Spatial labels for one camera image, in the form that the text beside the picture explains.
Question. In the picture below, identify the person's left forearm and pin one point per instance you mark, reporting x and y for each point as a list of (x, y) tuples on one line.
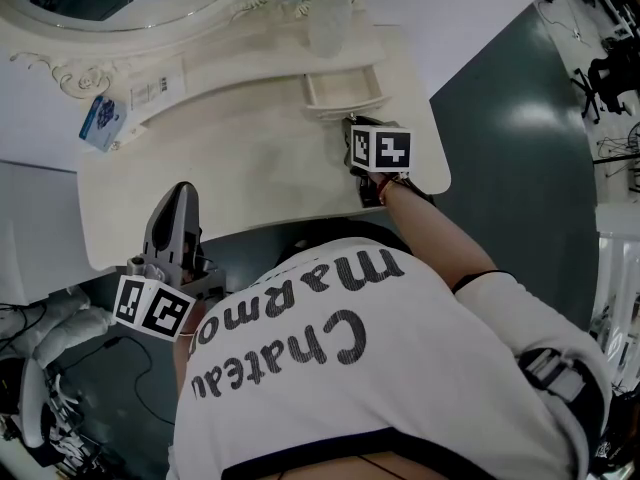
[(187, 368)]

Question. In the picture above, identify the white textured vase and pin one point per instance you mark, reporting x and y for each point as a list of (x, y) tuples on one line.
[(330, 23)]

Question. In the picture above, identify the blue printed booklet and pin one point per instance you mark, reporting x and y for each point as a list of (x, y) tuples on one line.
[(102, 123)]

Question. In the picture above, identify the person's right forearm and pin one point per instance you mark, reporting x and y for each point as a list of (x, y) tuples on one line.
[(435, 238)]

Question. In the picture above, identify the white shelving unit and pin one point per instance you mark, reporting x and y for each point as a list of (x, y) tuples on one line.
[(612, 293)]

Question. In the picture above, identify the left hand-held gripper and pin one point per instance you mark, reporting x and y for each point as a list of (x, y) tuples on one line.
[(150, 308)]

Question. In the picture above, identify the cream ornate dressing table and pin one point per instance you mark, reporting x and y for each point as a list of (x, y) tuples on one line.
[(250, 168)]

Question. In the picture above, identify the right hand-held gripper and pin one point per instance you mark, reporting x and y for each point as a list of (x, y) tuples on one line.
[(392, 150)]

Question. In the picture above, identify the person's white printed shirt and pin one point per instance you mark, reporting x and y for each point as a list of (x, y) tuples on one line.
[(375, 368)]

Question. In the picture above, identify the white padded bundle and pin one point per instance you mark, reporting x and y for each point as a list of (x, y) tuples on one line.
[(70, 325)]

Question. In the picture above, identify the white paper label sheet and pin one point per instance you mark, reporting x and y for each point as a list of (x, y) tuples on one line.
[(155, 92)]

